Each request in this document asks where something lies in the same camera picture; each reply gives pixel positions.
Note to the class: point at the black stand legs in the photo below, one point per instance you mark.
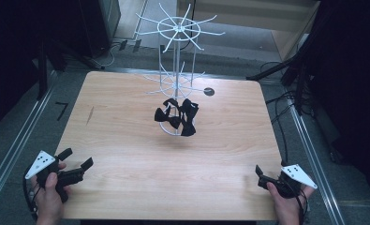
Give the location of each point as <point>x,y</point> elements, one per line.
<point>267,72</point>
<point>42,72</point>

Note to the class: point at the person's left hand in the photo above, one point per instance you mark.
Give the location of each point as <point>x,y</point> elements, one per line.
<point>50,203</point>

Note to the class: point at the black power adapter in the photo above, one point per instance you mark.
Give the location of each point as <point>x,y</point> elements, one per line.
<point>137,45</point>
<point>123,44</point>

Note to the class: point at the person's right hand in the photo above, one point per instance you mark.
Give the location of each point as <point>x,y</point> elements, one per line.
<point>287,211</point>

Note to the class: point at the dark cabinet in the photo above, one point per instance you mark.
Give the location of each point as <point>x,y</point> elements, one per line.
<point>101,25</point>

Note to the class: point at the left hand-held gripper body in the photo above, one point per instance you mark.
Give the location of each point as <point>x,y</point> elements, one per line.
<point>42,162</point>

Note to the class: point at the beige wooden cabinet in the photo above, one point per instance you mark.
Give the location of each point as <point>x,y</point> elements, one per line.
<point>251,18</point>

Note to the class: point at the black bow tie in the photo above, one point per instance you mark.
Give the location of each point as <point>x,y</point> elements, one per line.
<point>161,115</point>
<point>189,109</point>

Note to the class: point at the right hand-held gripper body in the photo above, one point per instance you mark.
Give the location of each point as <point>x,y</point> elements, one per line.
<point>298,176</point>

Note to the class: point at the round dark table grommet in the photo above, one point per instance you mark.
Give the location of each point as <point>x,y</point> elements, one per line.
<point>209,91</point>

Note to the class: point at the aluminium floor rail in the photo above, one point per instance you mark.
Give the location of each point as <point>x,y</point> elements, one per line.
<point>313,162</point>
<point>17,146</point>

